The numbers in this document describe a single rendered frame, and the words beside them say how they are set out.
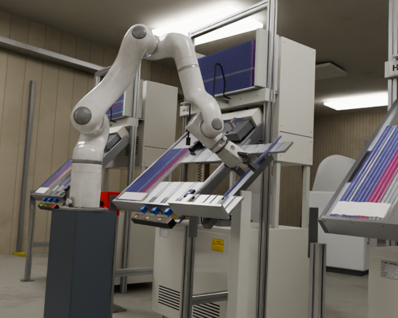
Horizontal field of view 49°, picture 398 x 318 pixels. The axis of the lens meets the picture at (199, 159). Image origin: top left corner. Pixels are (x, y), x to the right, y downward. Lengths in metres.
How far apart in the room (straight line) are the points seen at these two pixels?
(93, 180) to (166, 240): 1.05
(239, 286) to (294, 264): 0.80
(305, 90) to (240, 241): 1.20
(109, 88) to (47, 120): 4.04
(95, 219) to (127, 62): 0.63
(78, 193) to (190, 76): 0.63
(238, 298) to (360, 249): 3.38
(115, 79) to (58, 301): 0.88
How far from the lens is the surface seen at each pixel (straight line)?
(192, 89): 1.76
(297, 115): 2.67
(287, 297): 2.65
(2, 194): 5.54
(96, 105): 1.77
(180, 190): 2.26
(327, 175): 5.33
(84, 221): 1.73
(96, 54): 6.37
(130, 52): 1.80
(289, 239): 2.60
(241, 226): 1.88
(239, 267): 1.90
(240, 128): 2.38
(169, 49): 1.84
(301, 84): 2.74
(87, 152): 1.78
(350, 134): 10.35
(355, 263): 5.22
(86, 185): 1.77
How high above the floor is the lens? 0.78
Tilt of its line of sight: 5 degrees up
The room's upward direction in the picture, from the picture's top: 3 degrees clockwise
